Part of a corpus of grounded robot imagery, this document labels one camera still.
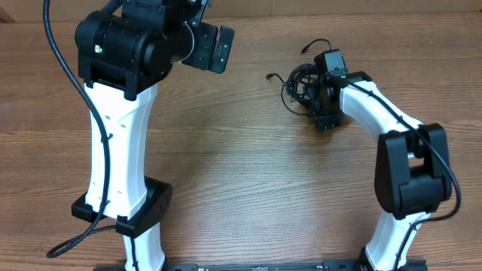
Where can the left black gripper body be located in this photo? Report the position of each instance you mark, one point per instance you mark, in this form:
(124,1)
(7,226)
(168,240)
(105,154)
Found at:
(200,56)

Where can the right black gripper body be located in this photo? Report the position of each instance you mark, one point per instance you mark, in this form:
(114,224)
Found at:
(327,114)

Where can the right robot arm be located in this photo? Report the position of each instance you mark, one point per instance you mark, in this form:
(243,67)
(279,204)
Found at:
(412,173)

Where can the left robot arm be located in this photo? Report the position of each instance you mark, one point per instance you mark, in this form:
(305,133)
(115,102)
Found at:
(122,59)

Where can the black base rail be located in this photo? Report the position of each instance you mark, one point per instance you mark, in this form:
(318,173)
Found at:
(326,265)

